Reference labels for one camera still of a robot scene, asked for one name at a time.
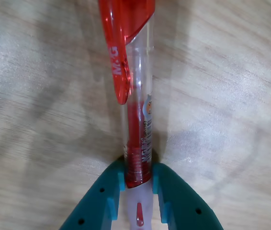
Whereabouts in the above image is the red gel pen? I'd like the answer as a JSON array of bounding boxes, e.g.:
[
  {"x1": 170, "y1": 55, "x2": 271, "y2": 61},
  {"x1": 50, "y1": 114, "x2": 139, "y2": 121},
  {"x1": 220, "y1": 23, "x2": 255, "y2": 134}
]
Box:
[{"x1": 98, "y1": 0, "x2": 157, "y2": 230}]

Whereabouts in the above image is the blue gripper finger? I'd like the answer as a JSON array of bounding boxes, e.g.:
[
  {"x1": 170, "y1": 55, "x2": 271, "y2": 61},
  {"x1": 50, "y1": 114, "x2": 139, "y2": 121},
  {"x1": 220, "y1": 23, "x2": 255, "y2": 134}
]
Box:
[
  {"x1": 151, "y1": 162, "x2": 225, "y2": 230},
  {"x1": 58, "y1": 159, "x2": 126, "y2": 230}
]

